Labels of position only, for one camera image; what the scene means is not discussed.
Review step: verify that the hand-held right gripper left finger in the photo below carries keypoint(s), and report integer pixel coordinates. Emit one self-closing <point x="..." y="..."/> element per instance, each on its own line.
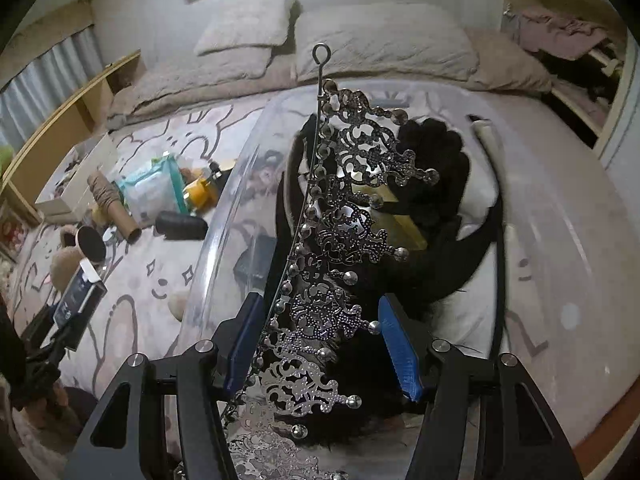
<point x="242" y="345"/>

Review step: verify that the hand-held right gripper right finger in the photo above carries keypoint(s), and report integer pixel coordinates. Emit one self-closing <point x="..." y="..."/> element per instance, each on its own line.
<point x="400" y="345"/>

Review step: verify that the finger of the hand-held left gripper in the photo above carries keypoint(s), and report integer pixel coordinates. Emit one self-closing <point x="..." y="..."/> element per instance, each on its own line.
<point x="50" y="332"/>

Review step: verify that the black feather piece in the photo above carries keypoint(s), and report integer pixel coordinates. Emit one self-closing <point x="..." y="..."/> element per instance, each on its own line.
<point x="360" y="385"/>

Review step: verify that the silver tiara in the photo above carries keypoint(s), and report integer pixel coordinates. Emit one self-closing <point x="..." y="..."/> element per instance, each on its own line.
<point x="350" y="230"/>

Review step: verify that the clear plastic storage container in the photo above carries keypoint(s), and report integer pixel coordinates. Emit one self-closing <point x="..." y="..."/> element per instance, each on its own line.
<point x="550" y="240"/>

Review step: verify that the yellow plastic container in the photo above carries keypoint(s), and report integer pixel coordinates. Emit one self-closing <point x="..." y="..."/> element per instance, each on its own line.
<point x="200" y="194"/>

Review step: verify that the beige fuzzy slipper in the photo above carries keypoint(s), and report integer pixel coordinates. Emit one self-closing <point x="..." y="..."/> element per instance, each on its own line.
<point x="65" y="260"/>

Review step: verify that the beige round puff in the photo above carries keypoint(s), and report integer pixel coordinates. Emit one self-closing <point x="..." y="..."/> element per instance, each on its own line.
<point x="177" y="305"/>

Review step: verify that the small black flat case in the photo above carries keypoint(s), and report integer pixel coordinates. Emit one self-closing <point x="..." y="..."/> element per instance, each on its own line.
<point x="257" y="260"/>

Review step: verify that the white round tin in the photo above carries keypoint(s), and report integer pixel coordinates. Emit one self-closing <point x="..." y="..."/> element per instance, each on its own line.
<point x="110" y="236"/>

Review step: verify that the gold glitter pouch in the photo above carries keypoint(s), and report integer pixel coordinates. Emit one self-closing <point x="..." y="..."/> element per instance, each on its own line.
<point x="400" y="220"/>

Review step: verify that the dark grey cylinder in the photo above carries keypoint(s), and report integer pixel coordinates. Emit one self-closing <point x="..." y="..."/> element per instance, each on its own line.
<point x="181" y="225"/>

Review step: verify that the brown cardboard tube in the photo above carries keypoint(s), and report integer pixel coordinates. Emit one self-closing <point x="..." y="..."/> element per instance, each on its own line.
<point x="112" y="205"/>

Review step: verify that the white open trinket box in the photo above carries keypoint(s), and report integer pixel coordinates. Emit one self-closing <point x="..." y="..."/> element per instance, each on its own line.
<point x="75" y="180"/>

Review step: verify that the black headband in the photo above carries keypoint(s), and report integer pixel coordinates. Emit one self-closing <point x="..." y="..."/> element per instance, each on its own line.
<point x="287" y="185"/>

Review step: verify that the teal white wet wipes pack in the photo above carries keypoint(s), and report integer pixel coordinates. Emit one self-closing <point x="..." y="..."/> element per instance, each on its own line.
<point x="150" y="190"/>

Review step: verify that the small black object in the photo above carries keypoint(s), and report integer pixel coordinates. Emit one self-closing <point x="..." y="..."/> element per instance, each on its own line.
<point x="215" y="170"/>

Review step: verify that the black gloves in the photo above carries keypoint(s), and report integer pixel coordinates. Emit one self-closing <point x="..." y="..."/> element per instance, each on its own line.
<point x="435" y="170"/>

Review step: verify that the green plush toy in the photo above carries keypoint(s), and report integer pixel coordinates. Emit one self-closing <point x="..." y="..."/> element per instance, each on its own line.
<point x="5" y="157"/>

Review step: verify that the wooden side shelf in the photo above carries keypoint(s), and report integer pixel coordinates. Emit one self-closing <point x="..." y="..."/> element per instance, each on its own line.
<point x="55" y="125"/>

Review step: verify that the pale blue curtain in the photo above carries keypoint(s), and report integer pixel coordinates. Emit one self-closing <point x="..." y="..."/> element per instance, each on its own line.
<point x="45" y="80"/>

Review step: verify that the flat beige quilted pillow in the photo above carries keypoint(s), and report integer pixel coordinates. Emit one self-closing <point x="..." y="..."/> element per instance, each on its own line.
<point x="200" y="87"/>

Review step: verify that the beige quilted pillows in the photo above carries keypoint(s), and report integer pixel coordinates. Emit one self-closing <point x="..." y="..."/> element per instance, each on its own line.
<point x="510" y="67"/>

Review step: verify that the large beige quilted pillow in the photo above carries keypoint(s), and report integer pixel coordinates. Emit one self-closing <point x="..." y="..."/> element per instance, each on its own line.
<point x="385" y="42"/>

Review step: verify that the closet shelf niche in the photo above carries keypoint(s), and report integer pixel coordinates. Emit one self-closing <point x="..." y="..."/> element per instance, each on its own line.
<point x="590" y="105"/>

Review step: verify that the fuzzy beige pillow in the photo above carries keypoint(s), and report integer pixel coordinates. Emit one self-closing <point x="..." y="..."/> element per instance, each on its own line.
<point x="245" y="22"/>

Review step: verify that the pile of pink clothes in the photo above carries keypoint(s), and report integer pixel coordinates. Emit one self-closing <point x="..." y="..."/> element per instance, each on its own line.
<point x="555" y="30"/>

